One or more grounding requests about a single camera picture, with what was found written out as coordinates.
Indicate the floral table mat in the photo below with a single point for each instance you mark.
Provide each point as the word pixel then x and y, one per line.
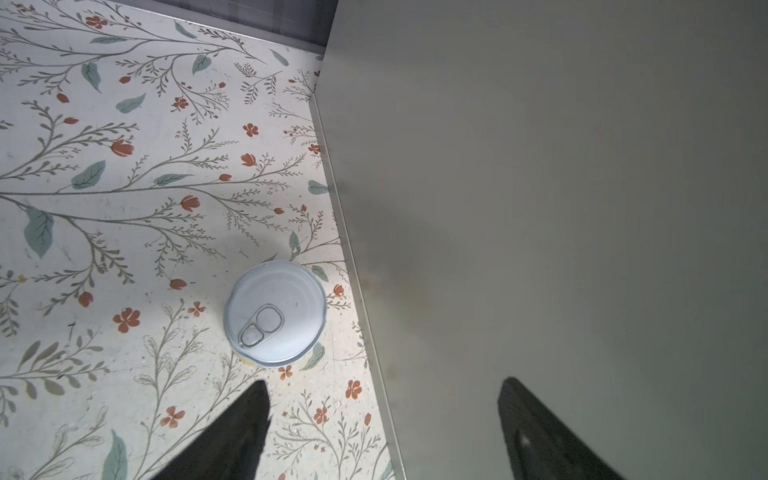
pixel 147 162

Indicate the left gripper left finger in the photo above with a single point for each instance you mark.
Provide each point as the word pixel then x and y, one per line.
pixel 231 446

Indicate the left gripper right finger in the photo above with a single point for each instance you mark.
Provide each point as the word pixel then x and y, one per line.
pixel 541 446

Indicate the can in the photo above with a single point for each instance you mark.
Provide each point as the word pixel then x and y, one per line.
pixel 275 314

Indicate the beige metal cabinet counter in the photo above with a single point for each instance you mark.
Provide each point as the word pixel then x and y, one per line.
pixel 571 193

